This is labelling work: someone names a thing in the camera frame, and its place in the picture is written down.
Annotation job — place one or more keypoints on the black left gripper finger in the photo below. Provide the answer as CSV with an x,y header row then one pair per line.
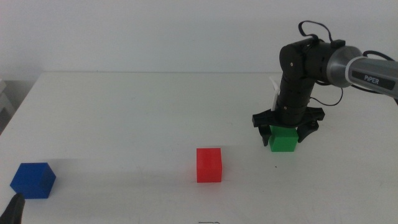
x,y
14,210

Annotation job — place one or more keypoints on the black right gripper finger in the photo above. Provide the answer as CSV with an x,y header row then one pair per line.
x,y
265,133
306,130

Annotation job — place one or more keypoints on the green cube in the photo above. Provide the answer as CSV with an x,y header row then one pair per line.
x,y
283,141

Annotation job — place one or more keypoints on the blue cube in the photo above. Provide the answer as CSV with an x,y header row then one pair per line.
x,y
31,182

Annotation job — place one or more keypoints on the red cube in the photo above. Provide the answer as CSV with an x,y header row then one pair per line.
x,y
209,166

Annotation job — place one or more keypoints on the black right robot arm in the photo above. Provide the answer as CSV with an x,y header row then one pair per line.
x,y
311,62

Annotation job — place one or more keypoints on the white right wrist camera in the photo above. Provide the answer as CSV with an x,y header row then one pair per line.
x,y
275,99

